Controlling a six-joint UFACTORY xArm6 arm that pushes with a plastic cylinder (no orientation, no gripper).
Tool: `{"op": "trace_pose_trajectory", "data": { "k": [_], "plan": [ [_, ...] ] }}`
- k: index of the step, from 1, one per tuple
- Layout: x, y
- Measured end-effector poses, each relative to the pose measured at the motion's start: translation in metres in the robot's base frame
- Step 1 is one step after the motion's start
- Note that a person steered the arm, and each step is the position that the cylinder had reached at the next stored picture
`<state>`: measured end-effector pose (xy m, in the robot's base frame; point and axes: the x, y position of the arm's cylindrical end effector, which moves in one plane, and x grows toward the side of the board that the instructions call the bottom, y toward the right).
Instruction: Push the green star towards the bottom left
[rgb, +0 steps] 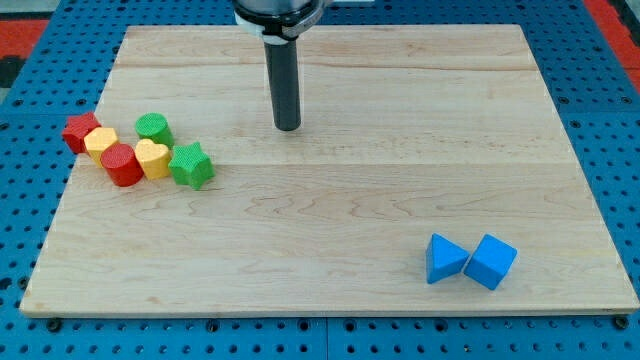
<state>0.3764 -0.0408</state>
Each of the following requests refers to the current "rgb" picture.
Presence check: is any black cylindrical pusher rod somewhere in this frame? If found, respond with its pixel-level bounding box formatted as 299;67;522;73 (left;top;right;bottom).
264;41;301;132

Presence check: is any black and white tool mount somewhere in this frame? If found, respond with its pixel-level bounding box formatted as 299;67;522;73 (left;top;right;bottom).
231;0;332;45

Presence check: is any green star block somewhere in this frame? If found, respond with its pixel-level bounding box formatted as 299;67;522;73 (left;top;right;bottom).
168;141;215;190

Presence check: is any red star block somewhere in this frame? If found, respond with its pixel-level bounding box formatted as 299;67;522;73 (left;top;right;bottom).
61;111;101;154

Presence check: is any green cylinder block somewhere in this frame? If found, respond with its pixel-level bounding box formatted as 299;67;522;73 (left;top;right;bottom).
134;112;174;149

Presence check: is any yellow heart block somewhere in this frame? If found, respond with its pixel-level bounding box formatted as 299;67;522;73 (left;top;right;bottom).
134;139;171;180

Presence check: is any wooden board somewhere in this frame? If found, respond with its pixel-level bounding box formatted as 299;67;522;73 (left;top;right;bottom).
20;25;639;319

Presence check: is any red cylinder block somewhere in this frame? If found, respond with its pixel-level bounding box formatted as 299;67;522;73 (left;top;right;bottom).
100;143;144;187

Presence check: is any yellow hexagon block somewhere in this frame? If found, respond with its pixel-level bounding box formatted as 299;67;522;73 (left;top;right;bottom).
84;127;119;168

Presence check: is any blue triangle block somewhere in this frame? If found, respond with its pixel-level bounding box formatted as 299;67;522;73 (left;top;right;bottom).
425;233;470;284

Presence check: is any blue cube block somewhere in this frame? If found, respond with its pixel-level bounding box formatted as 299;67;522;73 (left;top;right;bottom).
463;234;518;290

